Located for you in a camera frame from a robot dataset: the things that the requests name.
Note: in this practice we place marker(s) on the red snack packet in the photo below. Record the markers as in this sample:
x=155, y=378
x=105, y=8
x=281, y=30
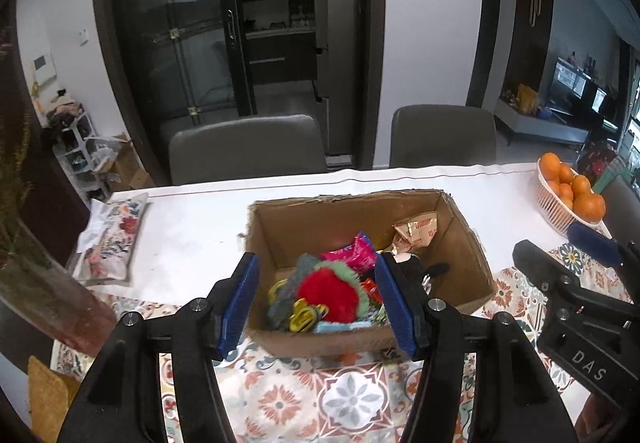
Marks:
x=371, y=289

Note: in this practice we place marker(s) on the red fuzzy plush toy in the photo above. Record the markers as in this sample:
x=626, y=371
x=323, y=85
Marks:
x=330, y=293

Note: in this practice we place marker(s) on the dark framed glass door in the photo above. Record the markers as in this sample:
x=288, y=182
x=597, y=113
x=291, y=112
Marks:
x=190, y=48

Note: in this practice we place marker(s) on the white intercom panel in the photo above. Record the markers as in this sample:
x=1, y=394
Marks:
x=42, y=68

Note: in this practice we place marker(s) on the yellow woven coaster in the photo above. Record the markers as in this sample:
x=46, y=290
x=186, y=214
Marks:
x=50, y=398

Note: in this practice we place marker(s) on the yellow bag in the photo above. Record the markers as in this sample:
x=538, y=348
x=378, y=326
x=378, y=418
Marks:
x=525, y=99

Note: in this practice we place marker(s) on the gold snack packet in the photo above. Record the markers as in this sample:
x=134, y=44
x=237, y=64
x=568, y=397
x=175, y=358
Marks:
x=415, y=233

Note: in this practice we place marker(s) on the television screen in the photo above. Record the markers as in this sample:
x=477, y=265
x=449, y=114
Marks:
x=567, y=78

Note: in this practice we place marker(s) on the cardboard boxes on floor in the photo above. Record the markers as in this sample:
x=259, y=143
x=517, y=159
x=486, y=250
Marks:
x=127, y=168

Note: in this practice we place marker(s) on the dark kitchen cabinet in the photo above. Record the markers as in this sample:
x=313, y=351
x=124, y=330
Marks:
x=275, y=23

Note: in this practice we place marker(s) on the red floral cushion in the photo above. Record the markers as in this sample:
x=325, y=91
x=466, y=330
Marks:
x=602, y=168

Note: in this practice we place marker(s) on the cardboard box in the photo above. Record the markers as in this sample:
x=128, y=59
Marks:
x=320, y=233

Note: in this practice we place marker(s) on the grey media console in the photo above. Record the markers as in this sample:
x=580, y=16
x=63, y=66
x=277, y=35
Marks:
x=540, y=125

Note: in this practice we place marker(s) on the computer monitor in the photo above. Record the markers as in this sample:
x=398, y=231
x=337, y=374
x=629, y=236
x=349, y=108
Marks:
x=598, y=99

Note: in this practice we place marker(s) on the yellow plastic clip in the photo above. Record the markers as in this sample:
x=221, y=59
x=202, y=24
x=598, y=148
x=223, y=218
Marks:
x=302, y=318

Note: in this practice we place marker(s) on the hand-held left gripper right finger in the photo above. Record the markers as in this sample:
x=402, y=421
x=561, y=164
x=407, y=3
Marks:
x=395, y=308

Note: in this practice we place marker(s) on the yellow band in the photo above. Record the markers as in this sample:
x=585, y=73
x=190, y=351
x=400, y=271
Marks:
x=277, y=290

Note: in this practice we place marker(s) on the floral patterned table mat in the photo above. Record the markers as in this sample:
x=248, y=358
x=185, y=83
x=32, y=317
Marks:
x=350, y=393

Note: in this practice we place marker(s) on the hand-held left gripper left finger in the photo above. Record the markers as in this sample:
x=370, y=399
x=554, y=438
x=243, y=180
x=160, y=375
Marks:
x=240, y=308

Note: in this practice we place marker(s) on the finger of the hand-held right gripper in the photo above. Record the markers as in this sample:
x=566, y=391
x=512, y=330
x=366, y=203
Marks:
x=535, y=260
x=592, y=243

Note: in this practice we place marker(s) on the white shoe rack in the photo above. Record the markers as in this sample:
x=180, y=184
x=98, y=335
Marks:
x=75, y=158

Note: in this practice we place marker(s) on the black mouse plush toy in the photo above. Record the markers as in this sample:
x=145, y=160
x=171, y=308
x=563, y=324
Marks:
x=415, y=268

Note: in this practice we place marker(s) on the grey dining chair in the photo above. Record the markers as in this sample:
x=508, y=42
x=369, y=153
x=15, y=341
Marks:
x=622, y=203
x=440, y=138
x=245, y=148

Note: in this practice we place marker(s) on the brown glass vase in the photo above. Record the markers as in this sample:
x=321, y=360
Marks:
x=45, y=293

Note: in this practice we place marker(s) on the white ribbed basket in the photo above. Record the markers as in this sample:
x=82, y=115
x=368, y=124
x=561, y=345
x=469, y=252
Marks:
x=550, y=208

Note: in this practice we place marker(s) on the pink snack packet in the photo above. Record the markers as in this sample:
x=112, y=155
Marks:
x=357, y=255

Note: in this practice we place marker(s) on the floral tissue pack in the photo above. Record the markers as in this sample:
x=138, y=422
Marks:
x=115, y=238

